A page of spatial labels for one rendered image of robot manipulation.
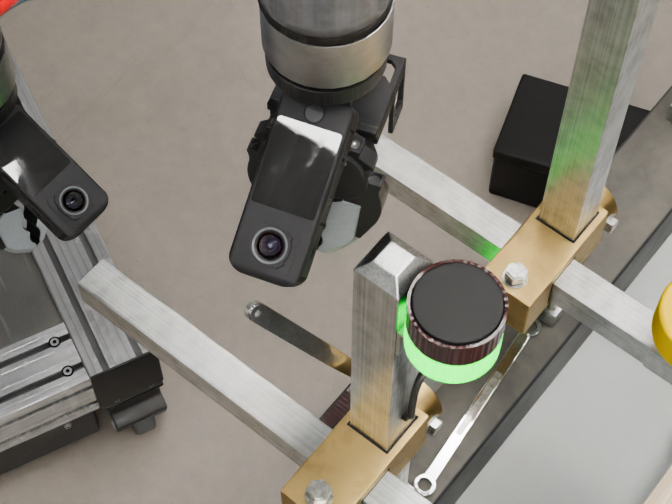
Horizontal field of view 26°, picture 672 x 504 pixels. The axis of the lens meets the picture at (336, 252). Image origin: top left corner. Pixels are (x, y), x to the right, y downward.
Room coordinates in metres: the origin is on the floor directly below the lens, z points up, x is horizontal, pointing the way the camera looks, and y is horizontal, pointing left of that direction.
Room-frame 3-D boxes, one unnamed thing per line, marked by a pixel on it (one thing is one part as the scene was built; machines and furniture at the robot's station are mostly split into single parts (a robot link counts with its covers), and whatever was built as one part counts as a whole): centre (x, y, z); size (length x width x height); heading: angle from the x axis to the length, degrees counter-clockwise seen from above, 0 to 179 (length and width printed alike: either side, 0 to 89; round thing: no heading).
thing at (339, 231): (0.52, -0.01, 1.04); 0.06 x 0.03 x 0.09; 161
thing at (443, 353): (0.40, -0.07, 1.10); 0.06 x 0.06 x 0.02
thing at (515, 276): (0.57, -0.14, 0.85); 0.02 x 0.02 x 0.01
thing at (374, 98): (0.53, 0.00, 1.15); 0.09 x 0.08 x 0.12; 161
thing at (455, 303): (0.40, -0.07, 1.01); 0.06 x 0.06 x 0.22; 51
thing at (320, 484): (0.37, 0.01, 0.88); 0.02 x 0.02 x 0.01
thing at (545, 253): (0.61, -0.18, 0.82); 0.14 x 0.06 x 0.05; 141
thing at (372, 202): (0.50, -0.01, 1.09); 0.05 x 0.02 x 0.09; 71
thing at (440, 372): (0.40, -0.07, 1.08); 0.06 x 0.06 x 0.02
